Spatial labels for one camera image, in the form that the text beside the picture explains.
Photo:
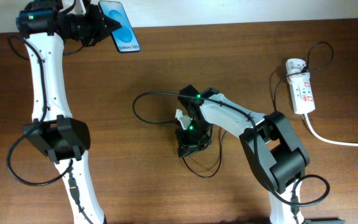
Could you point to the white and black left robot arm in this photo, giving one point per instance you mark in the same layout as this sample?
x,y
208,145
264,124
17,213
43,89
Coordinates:
x,y
44,27

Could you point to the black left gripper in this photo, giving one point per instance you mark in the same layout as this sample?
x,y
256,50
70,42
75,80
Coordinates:
x,y
100,30

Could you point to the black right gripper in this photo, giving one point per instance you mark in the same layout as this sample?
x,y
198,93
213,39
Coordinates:
x,y
189,146

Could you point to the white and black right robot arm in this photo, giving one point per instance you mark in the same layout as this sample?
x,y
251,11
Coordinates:
x,y
276,156

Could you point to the white power strip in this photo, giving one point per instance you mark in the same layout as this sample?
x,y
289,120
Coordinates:
x,y
301,93

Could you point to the blue Galaxy smartphone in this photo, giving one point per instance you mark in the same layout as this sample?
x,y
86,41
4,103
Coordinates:
x,y
124,37

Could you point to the white charger plug adapter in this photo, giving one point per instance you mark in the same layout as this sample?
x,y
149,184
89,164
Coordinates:
x,y
294,66

